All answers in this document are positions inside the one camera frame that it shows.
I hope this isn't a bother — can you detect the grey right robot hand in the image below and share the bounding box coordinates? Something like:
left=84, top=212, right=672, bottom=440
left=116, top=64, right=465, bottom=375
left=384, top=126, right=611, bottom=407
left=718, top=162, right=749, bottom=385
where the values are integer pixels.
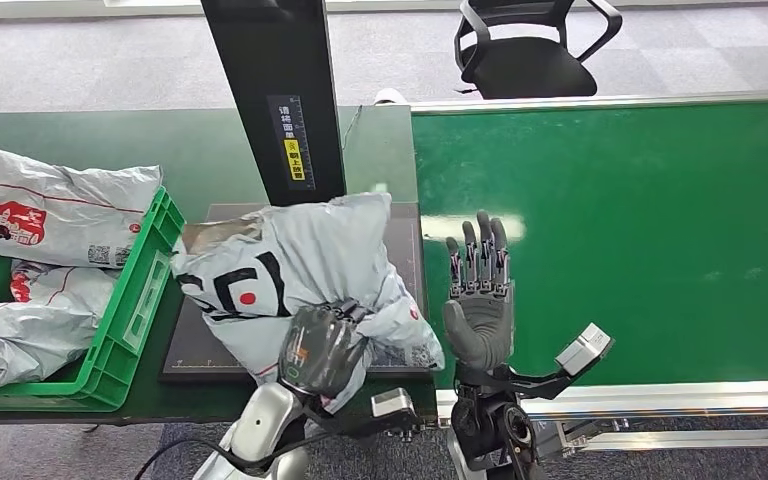
left=442, top=210, right=517, bottom=372

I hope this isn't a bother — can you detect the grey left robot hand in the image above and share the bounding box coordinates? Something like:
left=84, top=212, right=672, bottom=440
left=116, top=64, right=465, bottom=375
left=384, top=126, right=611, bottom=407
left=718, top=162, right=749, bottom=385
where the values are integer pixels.
left=277, top=299, right=376, bottom=399

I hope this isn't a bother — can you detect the grey mailer bag black logo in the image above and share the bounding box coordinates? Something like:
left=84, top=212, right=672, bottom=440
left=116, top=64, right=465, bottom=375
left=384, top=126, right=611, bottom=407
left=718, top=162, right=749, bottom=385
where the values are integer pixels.
left=169, top=192, right=447, bottom=416

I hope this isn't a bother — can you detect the green conveyor belt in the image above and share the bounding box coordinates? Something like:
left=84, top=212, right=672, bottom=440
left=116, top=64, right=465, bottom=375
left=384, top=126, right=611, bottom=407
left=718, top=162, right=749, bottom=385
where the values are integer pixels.
left=412, top=99, right=768, bottom=392

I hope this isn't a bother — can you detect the black scanner machine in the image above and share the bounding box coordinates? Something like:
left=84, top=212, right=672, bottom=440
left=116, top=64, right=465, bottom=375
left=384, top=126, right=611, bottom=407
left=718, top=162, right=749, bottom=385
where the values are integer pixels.
left=158, top=0, right=433, bottom=386

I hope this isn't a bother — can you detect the green plastic crate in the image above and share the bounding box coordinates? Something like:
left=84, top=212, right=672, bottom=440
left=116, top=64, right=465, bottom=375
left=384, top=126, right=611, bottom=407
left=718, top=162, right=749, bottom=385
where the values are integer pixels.
left=0, top=186, right=187, bottom=414

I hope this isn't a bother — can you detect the black office chair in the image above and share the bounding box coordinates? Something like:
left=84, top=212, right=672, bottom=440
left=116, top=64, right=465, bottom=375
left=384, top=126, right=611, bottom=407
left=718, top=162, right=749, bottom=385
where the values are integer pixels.
left=453, top=0, right=624, bottom=101

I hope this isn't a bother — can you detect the crumpled grey mailer bag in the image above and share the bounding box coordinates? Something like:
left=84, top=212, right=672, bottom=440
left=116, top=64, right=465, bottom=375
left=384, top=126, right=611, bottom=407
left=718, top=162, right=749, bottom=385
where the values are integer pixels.
left=0, top=260, right=122, bottom=394

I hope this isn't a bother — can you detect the grey mailer bag red print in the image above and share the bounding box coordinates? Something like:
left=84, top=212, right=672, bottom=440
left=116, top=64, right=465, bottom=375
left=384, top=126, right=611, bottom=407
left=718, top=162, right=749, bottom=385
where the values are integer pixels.
left=0, top=139, right=164, bottom=270

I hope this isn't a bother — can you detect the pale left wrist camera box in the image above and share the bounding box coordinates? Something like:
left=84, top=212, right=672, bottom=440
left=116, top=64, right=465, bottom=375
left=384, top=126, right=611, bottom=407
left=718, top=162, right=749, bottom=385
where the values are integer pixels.
left=369, top=387, right=423, bottom=442

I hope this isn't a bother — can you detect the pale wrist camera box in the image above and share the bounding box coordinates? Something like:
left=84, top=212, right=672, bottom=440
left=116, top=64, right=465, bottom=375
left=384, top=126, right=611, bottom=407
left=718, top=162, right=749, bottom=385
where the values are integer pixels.
left=369, top=387, right=423, bottom=442
left=554, top=322, right=616, bottom=378

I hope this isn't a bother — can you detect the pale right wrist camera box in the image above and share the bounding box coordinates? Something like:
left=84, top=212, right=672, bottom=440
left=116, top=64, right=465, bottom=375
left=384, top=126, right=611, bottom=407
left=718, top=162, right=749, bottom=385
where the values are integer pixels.
left=554, top=322, right=616, bottom=378

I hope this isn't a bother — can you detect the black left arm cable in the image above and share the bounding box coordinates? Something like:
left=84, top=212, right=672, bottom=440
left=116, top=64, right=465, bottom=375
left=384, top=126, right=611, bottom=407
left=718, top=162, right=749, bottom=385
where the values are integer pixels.
left=133, top=430, right=332, bottom=480

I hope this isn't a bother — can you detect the aluminium conveyor frame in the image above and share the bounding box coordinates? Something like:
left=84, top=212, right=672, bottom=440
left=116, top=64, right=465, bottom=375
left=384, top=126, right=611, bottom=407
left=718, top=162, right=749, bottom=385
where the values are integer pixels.
left=409, top=88, right=768, bottom=460

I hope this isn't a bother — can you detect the thin grey cable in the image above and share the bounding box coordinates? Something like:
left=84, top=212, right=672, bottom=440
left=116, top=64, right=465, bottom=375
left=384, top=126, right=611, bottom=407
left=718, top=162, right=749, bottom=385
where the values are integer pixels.
left=342, top=105, right=364, bottom=152

